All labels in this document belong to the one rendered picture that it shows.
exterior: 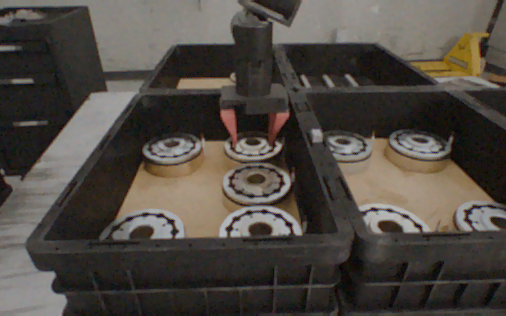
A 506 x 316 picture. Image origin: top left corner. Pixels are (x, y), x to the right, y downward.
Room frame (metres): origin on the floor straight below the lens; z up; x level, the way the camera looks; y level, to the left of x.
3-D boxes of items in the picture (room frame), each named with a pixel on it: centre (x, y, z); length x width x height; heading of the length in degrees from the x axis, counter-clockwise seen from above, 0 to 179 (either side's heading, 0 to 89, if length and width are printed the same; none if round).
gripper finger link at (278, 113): (0.52, -0.02, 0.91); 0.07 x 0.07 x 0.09; 7
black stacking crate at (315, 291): (0.41, 0.06, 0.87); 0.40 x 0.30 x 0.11; 2
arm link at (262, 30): (0.52, 0.00, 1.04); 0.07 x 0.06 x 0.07; 7
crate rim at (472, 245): (0.42, -0.24, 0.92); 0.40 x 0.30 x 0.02; 2
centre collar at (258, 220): (0.30, -0.01, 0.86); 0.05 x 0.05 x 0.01
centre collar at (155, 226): (0.29, 0.13, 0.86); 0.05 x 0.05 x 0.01
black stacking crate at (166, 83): (0.81, 0.08, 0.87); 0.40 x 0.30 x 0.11; 2
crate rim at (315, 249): (0.41, 0.06, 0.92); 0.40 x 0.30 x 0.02; 2
